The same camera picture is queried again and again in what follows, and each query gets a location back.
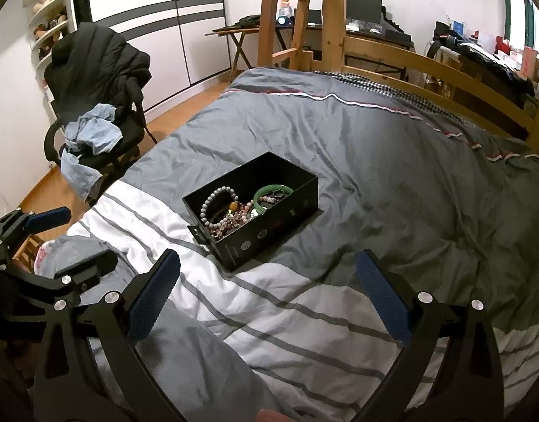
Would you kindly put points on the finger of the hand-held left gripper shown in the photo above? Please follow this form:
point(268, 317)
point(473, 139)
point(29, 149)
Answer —
point(98, 266)
point(49, 219)

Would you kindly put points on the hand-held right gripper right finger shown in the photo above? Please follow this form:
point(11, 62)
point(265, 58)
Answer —
point(381, 292)

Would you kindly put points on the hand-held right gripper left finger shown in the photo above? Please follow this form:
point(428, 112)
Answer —
point(153, 299)

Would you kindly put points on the black cardboard box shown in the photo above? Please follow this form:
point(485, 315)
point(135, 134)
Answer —
point(269, 237)

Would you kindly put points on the green jade bangle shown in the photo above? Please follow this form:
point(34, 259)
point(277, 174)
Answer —
point(257, 202)

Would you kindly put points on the pink patterned cloth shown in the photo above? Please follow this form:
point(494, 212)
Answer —
point(41, 257)

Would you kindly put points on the light blue cloth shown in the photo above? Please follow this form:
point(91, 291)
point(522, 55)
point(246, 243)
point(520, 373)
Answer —
point(91, 129)

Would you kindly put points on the grey striped duvet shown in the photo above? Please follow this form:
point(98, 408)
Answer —
point(383, 184)

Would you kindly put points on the black office chair with clothes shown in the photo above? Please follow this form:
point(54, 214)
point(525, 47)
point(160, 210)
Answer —
point(93, 66)

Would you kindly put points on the checkered bed sheet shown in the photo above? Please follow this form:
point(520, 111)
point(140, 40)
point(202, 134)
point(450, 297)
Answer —
point(405, 94)

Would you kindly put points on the white shelf with plush toys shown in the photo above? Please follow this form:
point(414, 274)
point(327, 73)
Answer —
point(47, 13)

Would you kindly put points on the white striped wardrobe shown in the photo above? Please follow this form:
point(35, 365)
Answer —
point(164, 22)

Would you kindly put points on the dark wooden desk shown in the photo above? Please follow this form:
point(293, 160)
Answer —
point(375, 37)

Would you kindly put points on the pile of dark clothes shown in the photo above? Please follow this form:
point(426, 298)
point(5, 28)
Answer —
point(480, 57)

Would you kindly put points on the wooden folding table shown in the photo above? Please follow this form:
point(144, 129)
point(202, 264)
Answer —
point(236, 30)

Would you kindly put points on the black computer monitor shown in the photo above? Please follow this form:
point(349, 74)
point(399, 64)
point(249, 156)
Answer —
point(364, 4)

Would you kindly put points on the small lit device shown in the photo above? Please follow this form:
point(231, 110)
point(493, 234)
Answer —
point(282, 20)

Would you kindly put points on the wooden ladder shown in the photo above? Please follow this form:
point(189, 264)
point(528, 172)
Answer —
point(269, 13)

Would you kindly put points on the wooden bed frame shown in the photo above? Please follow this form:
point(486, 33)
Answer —
point(333, 17)

